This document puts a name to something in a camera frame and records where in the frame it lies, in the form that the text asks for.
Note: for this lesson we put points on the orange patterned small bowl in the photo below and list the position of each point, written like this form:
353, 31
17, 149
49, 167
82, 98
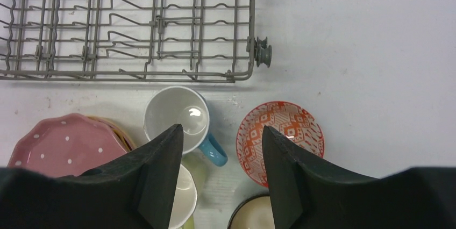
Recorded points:
293, 121

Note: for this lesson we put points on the grey wire dish rack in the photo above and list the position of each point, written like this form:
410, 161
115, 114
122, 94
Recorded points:
210, 41

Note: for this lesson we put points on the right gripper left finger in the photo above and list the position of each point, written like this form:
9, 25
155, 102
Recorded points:
137, 189

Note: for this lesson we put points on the yellow green mug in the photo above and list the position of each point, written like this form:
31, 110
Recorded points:
190, 183

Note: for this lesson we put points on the yellow plate under pink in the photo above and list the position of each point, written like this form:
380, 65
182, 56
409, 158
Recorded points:
128, 143

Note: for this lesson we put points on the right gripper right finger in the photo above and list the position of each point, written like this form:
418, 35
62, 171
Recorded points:
310, 192

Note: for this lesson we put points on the dark brown glazed bowl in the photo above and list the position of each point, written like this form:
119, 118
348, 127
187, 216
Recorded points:
254, 212

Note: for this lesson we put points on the pink polka dot plate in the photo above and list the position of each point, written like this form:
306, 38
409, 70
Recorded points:
67, 145

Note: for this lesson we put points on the blue handled white mug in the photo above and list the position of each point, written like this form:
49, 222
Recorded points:
184, 106

